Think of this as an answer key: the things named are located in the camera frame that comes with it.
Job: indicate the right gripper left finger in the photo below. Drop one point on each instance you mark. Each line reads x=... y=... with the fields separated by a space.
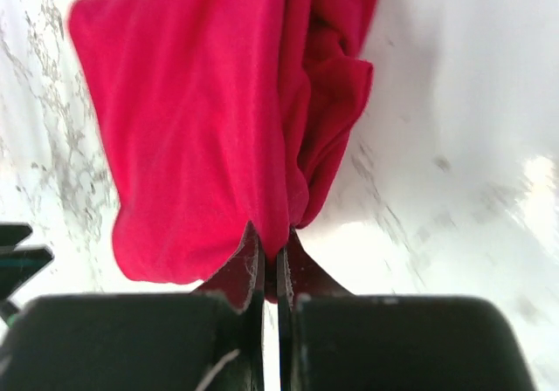
x=207 y=339

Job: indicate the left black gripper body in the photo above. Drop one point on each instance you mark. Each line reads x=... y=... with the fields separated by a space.
x=18 y=264

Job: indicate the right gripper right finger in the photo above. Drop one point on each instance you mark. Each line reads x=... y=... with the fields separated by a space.
x=332 y=339

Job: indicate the red t shirt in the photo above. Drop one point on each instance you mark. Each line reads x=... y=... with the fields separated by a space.
x=218 y=114

